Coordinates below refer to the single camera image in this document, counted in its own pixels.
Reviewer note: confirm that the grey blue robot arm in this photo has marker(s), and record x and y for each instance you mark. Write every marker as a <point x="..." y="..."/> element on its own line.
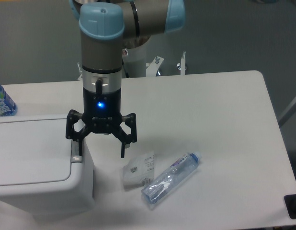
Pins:
<point x="104" y="26"/>

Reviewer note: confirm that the black clamp at table edge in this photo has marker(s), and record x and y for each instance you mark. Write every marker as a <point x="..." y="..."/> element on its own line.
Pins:
<point x="290" y="202"/>

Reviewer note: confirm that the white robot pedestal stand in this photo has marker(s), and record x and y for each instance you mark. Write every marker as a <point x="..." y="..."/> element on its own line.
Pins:
<point x="134" y="60"/>

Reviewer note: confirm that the blue labelled water bottle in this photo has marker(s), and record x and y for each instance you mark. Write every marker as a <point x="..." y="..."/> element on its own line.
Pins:
<point x="7" y="105"/>

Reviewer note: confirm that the white plastic trash can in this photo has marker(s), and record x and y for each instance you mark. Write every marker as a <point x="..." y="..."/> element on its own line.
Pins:
<point x="41" y="171"/>

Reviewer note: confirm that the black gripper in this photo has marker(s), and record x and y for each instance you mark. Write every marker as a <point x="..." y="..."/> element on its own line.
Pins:
<point x="102" y="115"/>

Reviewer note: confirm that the white frame at right edge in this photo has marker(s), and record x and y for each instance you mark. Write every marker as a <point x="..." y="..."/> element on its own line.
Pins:
<point x="287" y="113"/>

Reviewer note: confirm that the crushed clear plastic bottle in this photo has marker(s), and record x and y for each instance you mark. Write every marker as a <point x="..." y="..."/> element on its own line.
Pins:
<point x="171" y="178"/>

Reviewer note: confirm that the crumpled white paper wrapper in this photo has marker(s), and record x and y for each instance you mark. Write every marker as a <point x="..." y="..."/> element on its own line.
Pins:
<point x="138" y="172"/>

